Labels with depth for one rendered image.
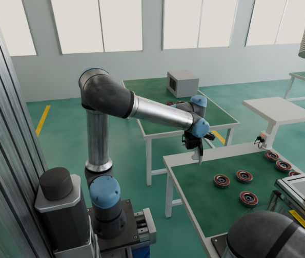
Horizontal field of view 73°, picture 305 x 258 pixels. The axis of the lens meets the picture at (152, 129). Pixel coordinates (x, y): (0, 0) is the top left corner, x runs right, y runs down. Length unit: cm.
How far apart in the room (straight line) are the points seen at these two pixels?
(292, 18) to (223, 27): 193
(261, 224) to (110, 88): 52
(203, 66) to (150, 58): 141
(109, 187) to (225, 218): 83
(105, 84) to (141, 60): 443
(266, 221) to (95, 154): 63
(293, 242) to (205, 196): 104
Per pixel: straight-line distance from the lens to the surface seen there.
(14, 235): 41
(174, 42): 521
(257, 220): 55
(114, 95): 63
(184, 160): 178
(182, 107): 92
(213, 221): 142
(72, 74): 506
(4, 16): 509
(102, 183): 86
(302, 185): 128
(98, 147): 85
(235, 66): 614
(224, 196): 156
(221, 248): 131
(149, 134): 209
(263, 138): 207
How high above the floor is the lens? 187
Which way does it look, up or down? 31 degrees down
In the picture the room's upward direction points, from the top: straight up
